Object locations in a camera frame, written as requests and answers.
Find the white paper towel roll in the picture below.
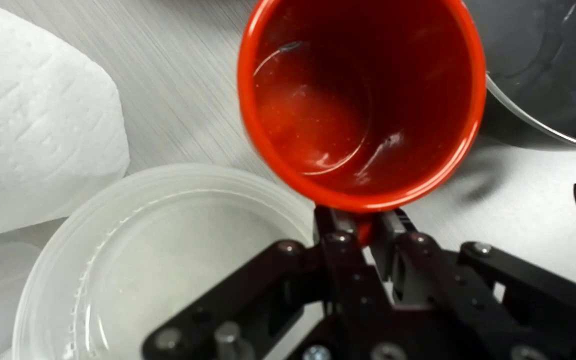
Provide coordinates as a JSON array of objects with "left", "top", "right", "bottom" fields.
[{"left": 0, "top": 0, "right": 132, "bottom": 245}]

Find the orange ceramic cup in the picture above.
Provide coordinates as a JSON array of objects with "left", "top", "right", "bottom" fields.
[{"left": 236, "top": 0, "right": 490, "bottom": 250}]

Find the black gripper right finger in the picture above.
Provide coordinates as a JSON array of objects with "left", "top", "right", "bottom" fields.
[{"left": 370, "top": 208, "right": 576, "bottom": 360}]

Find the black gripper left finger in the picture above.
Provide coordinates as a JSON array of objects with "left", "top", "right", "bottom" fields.
[{"left": 141, "top": 207, "right": 396, "bottom": 360}]

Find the clear plastic container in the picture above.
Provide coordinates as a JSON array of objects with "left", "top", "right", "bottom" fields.
[{"left": 10, "top": 164, "right": 316, "bottom": 360}]

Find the dark metal pan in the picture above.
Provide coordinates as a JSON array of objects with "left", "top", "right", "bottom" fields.
[{"left": 465, "top": 0, "right": 576, "bottom": 154}]

